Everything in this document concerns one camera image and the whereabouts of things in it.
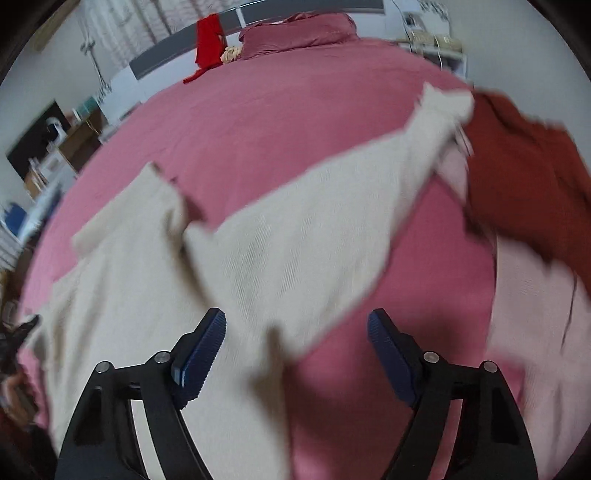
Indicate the person's left forearm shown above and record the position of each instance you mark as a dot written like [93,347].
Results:
[23,452]

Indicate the patterned curtain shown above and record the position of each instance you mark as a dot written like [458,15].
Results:
[152,18]

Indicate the light pink garment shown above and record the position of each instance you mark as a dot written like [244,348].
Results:
[531,314]

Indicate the small white device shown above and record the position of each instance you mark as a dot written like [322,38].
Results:
[412,21]

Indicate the white desk fan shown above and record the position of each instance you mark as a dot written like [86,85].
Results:
[53,129]

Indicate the white drawer unit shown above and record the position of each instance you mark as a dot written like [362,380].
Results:
[48,173]

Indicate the grey white headboard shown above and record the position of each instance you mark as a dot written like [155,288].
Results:
[161,57]

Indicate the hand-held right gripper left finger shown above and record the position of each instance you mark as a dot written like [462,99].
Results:
[203,355]

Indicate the beige plush toy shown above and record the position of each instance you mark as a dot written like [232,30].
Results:
[231,54]

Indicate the wall power strip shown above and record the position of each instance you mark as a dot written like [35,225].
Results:
[88,46]

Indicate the wicker box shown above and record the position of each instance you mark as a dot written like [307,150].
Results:
[434,40]

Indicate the pink pillow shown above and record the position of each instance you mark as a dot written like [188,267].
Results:
[300,32]

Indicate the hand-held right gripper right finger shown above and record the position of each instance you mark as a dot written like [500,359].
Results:
[390,355]

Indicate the person's left hand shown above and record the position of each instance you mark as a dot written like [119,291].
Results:
[14,392]

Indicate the white nightstand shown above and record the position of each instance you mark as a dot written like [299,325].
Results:
[455,62]

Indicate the rust red garment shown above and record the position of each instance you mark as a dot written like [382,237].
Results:
[521,184]

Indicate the pink fleece blanket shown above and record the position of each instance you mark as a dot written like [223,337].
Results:
[277,129]

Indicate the teal box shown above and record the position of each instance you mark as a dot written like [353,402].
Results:
[87,107]

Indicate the cream knit sweater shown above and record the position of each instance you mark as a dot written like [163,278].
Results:
[277,258]

